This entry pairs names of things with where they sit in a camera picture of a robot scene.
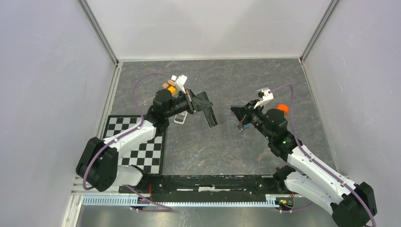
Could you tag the black white checkerboard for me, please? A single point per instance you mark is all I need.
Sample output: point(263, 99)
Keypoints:
point(149, 156)

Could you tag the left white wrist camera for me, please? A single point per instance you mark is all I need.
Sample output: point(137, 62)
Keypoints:
point(179, 82)

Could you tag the white remote control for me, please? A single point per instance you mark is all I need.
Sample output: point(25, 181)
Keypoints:
point(180, 118)

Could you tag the black orange battery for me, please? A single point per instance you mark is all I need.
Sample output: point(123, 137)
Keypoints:
point(240, 127)

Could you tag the tan wooden block pair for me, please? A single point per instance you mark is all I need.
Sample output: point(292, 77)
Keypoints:
point(168, 84)

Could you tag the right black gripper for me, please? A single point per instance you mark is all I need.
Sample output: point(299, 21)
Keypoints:
point(243, 113)

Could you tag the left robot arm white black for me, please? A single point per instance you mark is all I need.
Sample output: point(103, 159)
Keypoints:
point(98, 165)

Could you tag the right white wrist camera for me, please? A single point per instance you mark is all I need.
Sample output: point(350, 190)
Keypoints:
point(265, 96)

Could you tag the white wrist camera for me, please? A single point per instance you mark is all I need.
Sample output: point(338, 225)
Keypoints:
point(179, 82)
point(265, 96)

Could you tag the green yellow block stack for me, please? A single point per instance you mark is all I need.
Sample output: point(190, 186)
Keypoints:
point(172, 90)

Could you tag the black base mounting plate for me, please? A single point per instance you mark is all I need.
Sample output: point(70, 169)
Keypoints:
point(211, 188)

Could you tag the orange tape roll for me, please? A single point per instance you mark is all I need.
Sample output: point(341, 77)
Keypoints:
point(284, 108)

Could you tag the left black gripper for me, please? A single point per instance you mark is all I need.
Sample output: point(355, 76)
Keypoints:
point(195, 103)

